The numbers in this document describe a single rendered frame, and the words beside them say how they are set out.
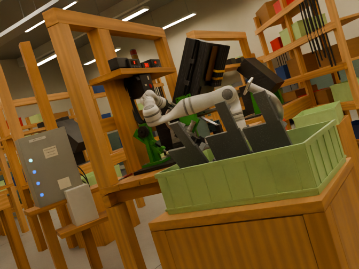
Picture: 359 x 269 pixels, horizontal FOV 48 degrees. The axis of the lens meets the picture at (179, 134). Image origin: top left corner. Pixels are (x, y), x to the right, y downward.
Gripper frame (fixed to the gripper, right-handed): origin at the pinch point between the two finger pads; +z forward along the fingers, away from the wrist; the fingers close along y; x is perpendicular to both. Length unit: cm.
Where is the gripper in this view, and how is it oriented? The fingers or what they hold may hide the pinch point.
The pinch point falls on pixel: (171, 106)
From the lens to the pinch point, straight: 277.0
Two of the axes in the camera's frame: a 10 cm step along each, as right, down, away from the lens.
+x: -5.1, 8.5, 1.5
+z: 4.4, 1.0, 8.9
